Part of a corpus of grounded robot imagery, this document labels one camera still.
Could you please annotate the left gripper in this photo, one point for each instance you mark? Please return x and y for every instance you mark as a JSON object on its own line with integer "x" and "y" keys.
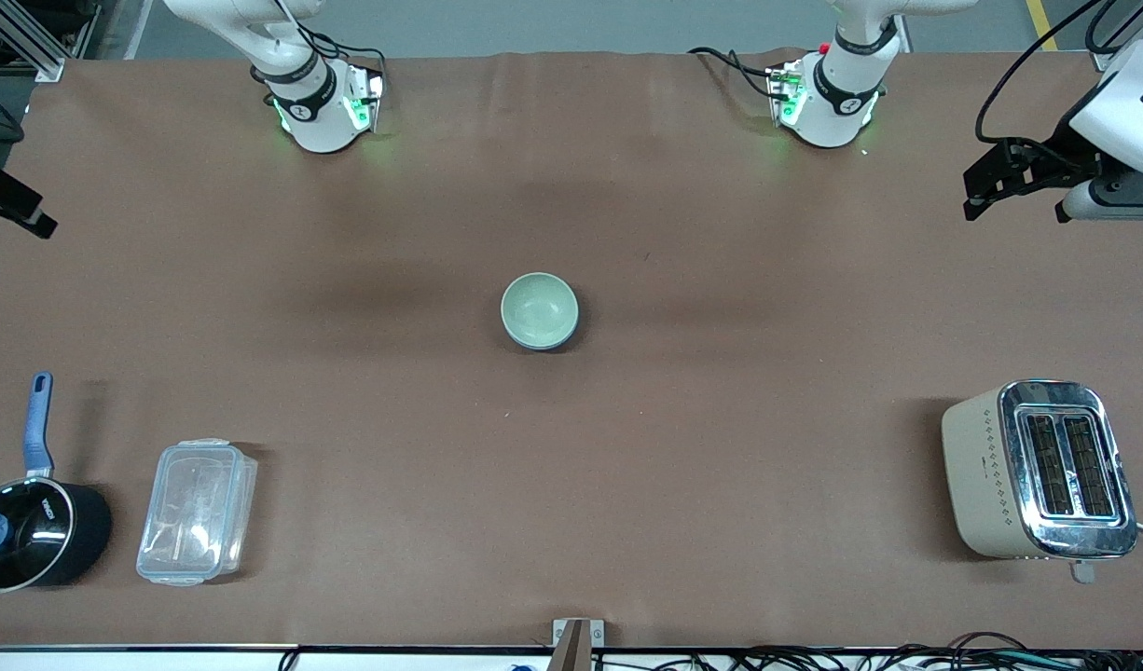
{"x": 1062, "y": 149}

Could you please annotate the blue bowl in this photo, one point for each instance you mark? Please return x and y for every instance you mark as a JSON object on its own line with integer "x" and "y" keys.
{"x": 570, "y": 337}

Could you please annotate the green bowl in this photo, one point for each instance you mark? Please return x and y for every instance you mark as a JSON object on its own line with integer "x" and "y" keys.
{"x": 539, "y": 308}

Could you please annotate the beige chrome toaster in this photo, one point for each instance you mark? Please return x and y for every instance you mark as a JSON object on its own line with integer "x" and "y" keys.
{"x": 1038, "y": 471}

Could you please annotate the glass lid with blue knob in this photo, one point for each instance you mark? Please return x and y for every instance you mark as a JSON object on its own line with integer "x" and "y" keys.
{"x": 17, "y": 536}

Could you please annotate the clear plastic food container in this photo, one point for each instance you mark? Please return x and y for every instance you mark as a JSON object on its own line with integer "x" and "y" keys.
{"x": 197, "y": 513}

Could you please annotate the brown table mat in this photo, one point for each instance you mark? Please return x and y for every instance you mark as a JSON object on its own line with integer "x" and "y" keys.
{"x": 571, "y": 466}

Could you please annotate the aluminium frame profile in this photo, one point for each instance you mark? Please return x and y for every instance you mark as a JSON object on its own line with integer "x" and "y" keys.
{"x": 31, "y": 37}

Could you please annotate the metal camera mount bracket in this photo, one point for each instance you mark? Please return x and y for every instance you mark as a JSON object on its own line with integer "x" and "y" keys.
{"x": 577, "y": 643}

